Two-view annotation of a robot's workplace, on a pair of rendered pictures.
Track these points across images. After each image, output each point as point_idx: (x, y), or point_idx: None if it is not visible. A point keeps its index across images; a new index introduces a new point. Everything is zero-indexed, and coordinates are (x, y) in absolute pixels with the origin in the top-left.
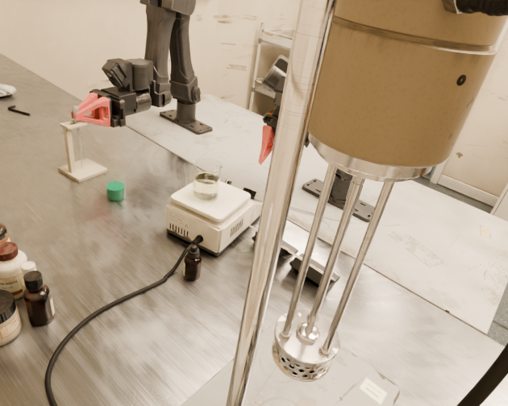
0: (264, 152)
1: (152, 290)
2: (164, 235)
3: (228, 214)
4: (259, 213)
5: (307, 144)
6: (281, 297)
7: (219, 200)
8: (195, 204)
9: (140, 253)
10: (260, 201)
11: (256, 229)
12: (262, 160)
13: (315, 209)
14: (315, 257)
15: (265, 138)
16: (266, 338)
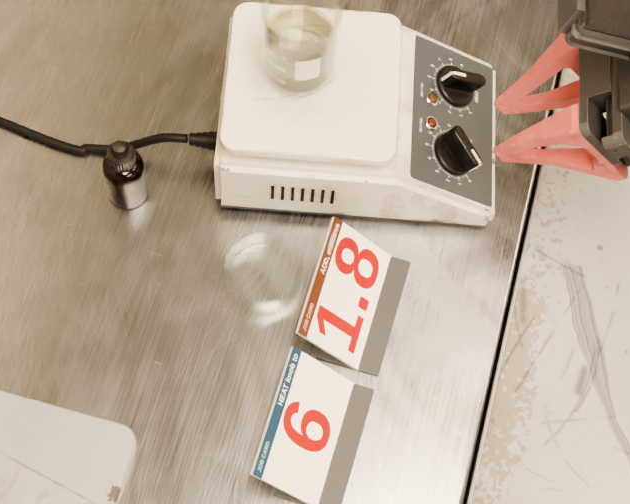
0: (547, 93)
1: (42, 148)
2: (221, 68)
3: (258, 153)
4: (439, 217)
5: None
6: (175, 400)
7: (303, 105)
8: (244, 67)
9: (132, 62)
10: (470, 195)
11: (325, 239)
12: (513, 108)
13: None
14: (384, 429)
15: (545, 61)
16: (21, 414)
